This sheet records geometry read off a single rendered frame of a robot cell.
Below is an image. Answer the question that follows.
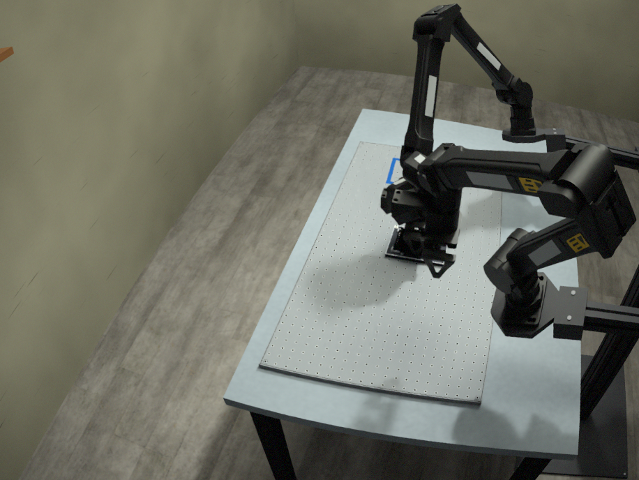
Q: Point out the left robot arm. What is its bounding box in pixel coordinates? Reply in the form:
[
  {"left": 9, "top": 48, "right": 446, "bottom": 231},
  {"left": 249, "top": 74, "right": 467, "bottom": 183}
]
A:
[{"left": 391, "top": 143, "right": 636, "bottom": 328}]

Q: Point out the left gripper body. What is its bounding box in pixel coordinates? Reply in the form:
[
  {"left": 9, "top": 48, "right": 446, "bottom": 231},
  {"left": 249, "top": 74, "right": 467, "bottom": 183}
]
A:
[{"left": 422, "top": 203, "right": 462, "bottom": 260}]

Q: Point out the blue rectangular tape outline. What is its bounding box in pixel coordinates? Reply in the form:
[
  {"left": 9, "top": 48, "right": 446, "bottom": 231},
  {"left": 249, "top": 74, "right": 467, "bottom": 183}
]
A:
[{"left": 386, "top": 158, "right": 400, "bottom": 184}]

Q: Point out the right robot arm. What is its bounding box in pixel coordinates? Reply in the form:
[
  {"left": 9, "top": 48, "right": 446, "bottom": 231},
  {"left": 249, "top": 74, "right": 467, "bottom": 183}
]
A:
[{"left": 380, "top": 3, "right": 536, "bottom": 215}]

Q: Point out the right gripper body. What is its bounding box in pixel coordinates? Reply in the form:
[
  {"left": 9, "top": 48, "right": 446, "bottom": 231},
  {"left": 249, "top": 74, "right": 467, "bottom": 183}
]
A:
[{"left": 403, "top": 211, "right": 426, "bottom": 240}]

